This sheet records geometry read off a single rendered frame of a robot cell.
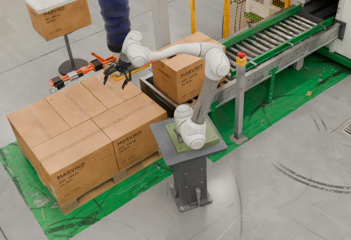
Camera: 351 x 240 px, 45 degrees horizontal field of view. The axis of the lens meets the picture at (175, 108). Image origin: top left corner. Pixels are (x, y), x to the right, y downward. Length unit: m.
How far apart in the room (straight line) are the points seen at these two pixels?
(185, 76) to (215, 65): 1.14
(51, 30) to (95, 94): 1.20
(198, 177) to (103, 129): 0.97
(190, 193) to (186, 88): 0.96
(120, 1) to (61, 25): 2.02
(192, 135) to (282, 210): 1.26
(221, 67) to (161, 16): 2.33
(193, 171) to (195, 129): 0.61
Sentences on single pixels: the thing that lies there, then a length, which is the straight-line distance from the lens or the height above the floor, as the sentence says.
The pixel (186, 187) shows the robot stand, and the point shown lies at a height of 0.27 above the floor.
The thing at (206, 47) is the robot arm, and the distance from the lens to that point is 2.91.
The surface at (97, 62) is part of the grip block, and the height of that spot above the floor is 1.21.
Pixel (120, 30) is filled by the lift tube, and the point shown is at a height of 1.47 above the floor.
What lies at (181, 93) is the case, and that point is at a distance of 3.96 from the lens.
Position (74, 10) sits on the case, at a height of 0.87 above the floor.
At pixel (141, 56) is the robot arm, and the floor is 1.73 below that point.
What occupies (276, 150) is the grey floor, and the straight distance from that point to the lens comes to 4.39.
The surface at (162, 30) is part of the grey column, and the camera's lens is 5.08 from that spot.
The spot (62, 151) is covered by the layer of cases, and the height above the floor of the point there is 0.54.
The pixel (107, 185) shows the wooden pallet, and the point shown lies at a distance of 4.13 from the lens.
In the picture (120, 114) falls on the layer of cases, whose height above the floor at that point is 0.54.
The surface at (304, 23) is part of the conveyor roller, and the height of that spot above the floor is 0.55.
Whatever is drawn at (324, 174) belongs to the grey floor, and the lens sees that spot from 4.26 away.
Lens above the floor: 3.12
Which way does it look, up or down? 40 degrees down
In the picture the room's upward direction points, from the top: 5 degrees counter-clockwise
